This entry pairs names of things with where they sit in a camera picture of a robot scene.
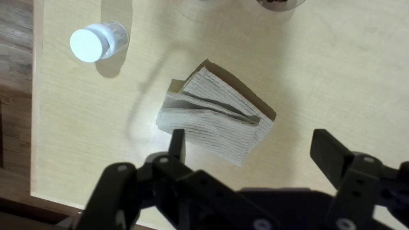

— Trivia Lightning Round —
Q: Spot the white ribbed towel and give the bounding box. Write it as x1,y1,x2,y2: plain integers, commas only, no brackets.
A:
155,58,278,168

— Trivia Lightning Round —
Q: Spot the white pill bottle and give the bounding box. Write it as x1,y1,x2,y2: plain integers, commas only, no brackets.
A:
70,21,132,64

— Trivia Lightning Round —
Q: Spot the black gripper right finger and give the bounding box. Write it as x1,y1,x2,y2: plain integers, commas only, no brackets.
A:
310,128,409,230

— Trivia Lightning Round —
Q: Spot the white bottle lid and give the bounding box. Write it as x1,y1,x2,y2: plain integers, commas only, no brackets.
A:
70,26,112,64

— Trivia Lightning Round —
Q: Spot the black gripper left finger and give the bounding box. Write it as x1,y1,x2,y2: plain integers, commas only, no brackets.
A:
75,128,283,230

